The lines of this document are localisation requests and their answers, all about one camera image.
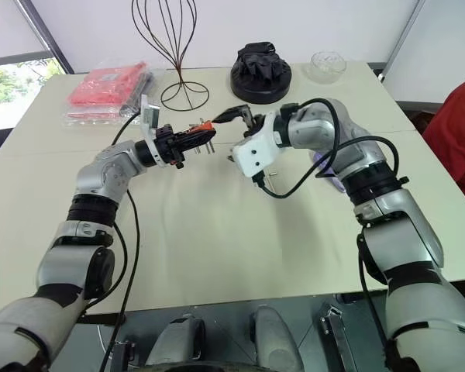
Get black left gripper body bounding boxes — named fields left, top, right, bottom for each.
left=154, top=124, right=187, bottom=170

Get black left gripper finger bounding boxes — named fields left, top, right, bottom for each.
left=177, top=136, right=216, bottom=153
left=174, top=128, right=217, bottom=143

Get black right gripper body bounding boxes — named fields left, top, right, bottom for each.
left=242, top=108, right=266, bottom=138

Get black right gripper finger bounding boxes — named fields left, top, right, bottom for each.
left=239, top=105, right=257, bottom=130
left=212, top=107, right=244, bottom=125

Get red black hex key holder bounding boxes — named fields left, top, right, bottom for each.
left=188, top=119, right=219, bottom=156

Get black round base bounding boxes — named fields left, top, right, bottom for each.
left=230, top=57, right=295, bottom=105

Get crumpled black cloth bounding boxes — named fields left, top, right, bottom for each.
left=236, top=41, right=286, bottom=81

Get black item in clear bag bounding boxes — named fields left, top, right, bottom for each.
left=119, top=70, right=157, bottom=117

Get flat clear plastic package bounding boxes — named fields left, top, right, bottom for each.
left=60, top=103, right=140, bottom=128

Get red items in clear bag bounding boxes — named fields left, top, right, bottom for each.
left=64, top=60, right=148, bottom=109

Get clear glass bowl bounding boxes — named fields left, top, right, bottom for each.
left=303, top=50, right=348, bottom=84

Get purple object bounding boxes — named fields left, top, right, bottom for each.
left=312, top=150, right=346, bottom=194

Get dark rounded grey shape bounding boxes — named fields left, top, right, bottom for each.
left=143, top=312, right=207, bottom=372
left=250, top=305, right=305, bottom=372

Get person in red shirt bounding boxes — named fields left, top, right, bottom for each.
left=421, top=71, right=465, bottom=217

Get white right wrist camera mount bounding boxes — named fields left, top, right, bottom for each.
left=232, top=112, right=282, bottom=179

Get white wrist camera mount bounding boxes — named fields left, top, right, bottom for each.
left=139, top=94, right=171, bottom=169
left=232, top=112, right=282, bottom=179

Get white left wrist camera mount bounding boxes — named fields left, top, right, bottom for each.
left=139, top=94, right=171, bottom=169

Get brown wire hat stand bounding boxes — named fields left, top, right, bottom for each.
left=130, top=0, right=211, bottom=112

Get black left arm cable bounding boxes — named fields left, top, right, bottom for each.
left=98, top=112, right=149, bottom=372

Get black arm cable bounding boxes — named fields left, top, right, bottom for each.
left=254, top=98, right=398, bottom=201
left=98, top=112, right=149, bottom=372

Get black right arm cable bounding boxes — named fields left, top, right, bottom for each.
left=254, top=98, right=398, bottom=201

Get dark window frame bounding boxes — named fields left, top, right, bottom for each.
left=0, top=0, right=75, bottom=75

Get black metal bracket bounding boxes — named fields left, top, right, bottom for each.
left=319, top=303, right=358, bottom=372

